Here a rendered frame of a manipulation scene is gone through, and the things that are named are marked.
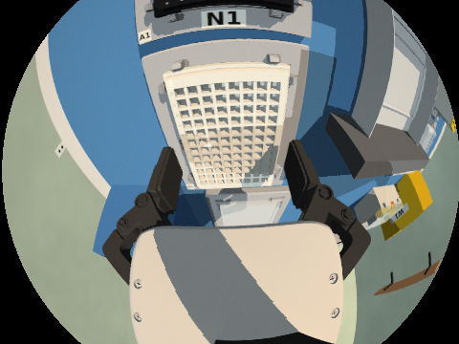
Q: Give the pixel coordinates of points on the blue bench mat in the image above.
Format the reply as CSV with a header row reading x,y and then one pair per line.
x,y
96,64

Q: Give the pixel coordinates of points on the yellow open-top bin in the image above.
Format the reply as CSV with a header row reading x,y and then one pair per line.
x,y
415,198

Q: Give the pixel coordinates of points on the blue box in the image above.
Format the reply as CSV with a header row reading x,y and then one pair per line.
x,y
121,199

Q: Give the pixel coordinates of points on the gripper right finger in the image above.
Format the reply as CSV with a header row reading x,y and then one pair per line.
x,y
317,202

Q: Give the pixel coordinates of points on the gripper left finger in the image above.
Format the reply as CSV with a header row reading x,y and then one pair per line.
x,y
151,209

